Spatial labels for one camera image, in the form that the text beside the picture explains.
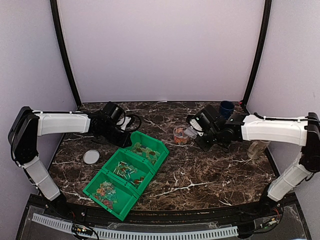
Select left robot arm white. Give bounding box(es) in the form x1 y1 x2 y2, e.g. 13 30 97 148
8 106 136 218

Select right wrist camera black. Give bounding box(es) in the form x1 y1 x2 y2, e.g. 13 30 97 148
186 104 226 137

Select dark blue mug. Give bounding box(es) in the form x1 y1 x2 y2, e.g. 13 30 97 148
219 100 235 119

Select silver metal scoop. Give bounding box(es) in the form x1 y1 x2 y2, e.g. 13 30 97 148
183 126 198 139

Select beige ceramic mug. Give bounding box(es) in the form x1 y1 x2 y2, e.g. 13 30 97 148
247 140 270 160

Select white round lid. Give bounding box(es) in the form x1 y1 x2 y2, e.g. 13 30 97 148
83 149 100 165

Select red-orange gummy candies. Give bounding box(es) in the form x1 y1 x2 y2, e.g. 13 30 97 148
93 181 118 209

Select white slotted cable duct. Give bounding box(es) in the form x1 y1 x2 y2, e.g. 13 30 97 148
31 213 239 240

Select lollipop candies pile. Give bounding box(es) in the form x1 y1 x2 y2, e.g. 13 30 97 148
113 161 145 188

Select black front rail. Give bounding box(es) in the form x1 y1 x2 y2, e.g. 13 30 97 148
45 202 283 225

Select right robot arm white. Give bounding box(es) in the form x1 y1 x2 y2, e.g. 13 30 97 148
188 109 320 217

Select green three-compartment candy bin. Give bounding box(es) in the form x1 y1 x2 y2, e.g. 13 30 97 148
83 131 170 221

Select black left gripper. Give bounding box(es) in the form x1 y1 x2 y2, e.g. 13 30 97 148
97 122 132 148

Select yellow-green gummy candies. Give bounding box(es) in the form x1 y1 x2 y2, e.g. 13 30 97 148
131 142 161 165

